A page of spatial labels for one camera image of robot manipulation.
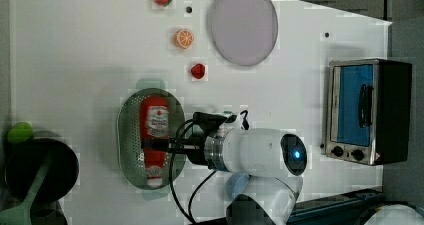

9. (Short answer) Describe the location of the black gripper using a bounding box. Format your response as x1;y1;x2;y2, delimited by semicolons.
141;131;214;169

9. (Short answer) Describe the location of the red plush ketchup bottle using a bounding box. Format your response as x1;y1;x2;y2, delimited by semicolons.
139;96;169;189

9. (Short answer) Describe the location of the green plastic strainer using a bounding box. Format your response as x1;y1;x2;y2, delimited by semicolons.
116;78;185;200

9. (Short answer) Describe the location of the blue plastic cup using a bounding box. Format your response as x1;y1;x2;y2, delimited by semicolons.
226;173;250;200

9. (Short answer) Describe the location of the dark red toy strawberry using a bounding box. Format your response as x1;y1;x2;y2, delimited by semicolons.
190;63;206;79

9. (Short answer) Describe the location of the orange slice toy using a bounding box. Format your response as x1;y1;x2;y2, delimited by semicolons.
174;29;194;49

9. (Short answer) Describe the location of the round grey plate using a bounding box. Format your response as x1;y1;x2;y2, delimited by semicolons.
209;0;278;66

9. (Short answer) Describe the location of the black pot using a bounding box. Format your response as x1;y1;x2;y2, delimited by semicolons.
4;138;80;206

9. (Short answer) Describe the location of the green round toy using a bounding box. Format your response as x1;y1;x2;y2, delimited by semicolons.
7;122;33;144

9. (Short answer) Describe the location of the green ladle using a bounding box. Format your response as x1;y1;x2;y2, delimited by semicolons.
0;158;51;225

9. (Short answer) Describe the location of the silver toaster oven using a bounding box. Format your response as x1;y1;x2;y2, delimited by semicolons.
325;59;412;166

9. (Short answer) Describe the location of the black cable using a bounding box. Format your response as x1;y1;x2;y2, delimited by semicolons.
168;118;218;224

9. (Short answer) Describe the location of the blue metal rail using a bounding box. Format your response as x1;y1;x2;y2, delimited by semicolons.
287;189;385;225

